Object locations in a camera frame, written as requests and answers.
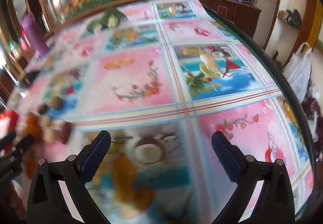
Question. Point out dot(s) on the green leafy vegetable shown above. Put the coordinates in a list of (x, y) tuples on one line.
[(111, 13)]

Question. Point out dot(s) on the pale green cabbage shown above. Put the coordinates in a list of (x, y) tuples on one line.
[(112, 21)]

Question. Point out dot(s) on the pair of shoes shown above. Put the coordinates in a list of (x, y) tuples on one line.
[(291, 17)]

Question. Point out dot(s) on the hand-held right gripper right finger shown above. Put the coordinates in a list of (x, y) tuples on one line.
[(224, 155)]

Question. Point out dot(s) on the beige ginger root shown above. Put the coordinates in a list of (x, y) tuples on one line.
[(97, 27)]

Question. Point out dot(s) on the dark wooden cabinet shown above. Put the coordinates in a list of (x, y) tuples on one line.
[(242, 17)]

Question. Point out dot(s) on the white plastic bag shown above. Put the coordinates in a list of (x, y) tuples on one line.
[(300, 70)]

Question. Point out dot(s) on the brown kiwi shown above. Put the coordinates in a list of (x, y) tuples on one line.
[(56, 102)]

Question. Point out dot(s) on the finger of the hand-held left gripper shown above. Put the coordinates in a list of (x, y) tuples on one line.
[(7, 140), (24, 143)]

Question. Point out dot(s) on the dark purple cloth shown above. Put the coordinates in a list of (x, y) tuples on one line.
[(314, 110)]

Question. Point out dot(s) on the dark red lychee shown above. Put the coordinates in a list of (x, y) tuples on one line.
[(43, 108)]

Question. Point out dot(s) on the printed fruit and flower tablecloth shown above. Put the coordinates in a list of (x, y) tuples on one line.
[(207, 125)]

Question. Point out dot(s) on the red box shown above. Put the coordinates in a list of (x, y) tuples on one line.
[(7, 120)]

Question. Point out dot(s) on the orange fruit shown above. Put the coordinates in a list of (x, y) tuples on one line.
[(32, 124)]

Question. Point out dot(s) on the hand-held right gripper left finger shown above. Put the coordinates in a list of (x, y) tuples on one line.
[(97, 155)]

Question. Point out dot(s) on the purple tumbler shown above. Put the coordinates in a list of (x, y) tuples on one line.
[(34, 34)]

